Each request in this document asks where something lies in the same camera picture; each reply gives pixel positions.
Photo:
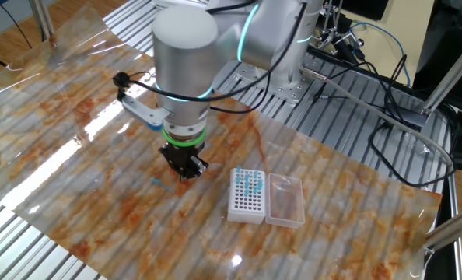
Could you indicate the metal clamp mount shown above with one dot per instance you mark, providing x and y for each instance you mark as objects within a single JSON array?
[{"x": 334, "y": 37}]

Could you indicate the clear plastic rack lid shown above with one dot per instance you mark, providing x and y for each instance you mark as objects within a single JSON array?
[{"x": 285, "y": 202}]

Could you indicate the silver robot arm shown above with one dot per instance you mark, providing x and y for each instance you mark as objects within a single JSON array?
[{"x": 184, "y": 58}]

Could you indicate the grey adapter box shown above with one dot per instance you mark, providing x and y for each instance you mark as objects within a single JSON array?
[{"x": 414, "y": 117}]

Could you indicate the white pipette tip rack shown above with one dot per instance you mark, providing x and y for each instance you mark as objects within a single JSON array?
[{"x": 246, "y": 215}]

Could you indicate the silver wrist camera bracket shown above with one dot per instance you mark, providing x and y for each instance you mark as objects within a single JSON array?
[{"x": 145, "y": 113}]

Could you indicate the aluminium frame post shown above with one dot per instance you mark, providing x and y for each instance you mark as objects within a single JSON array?
[
  {"x": 40, "y": 19},
  {"x": 452, "y": 74},
  {"x": 456, "y": 227}
]

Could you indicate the black screen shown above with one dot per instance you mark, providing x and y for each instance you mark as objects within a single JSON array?
[{"x": 365, "y": 9}]

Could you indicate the marble pattern plastic sheet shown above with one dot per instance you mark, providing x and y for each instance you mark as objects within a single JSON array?
[{"x": 99, "y": 175}]

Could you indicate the black cabinet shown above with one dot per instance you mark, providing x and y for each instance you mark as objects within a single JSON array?
[{"x": 441, "y": 39}]

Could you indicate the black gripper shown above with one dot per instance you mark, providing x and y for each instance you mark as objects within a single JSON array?
[{"x": 184, "y": 152}]

